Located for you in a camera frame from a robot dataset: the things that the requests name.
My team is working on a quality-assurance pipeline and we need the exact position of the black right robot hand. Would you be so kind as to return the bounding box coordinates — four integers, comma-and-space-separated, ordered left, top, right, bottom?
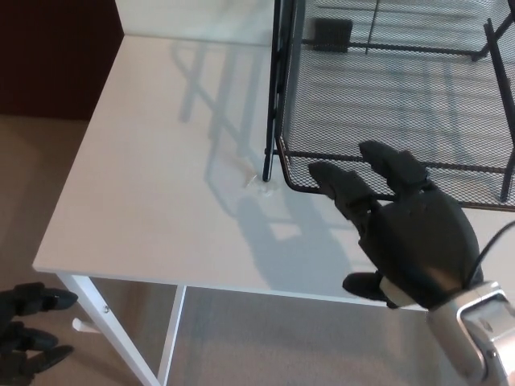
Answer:
307, 140, 484, 313

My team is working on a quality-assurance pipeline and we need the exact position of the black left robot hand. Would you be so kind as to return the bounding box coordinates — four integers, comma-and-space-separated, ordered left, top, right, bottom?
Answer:
0, 281, 80, 381

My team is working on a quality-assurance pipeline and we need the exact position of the black mesh file tray layer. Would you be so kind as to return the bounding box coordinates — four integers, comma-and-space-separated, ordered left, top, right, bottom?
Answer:
277, 0, 515, 211

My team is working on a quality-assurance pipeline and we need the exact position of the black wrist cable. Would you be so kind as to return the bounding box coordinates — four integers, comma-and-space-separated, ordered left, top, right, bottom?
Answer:
465, 220, 515, 289

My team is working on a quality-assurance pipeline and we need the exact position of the dark brown wooden panel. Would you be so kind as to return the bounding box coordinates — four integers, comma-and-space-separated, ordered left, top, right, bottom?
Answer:
0, 0, 126, 122

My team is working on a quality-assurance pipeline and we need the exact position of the white peg on table leg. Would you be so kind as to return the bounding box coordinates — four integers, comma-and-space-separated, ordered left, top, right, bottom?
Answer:
72, 317, 98, 335

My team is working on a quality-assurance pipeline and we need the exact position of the white metal table leg frame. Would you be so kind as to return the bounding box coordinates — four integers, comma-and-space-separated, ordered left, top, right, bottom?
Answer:
56, 273, 188, 386

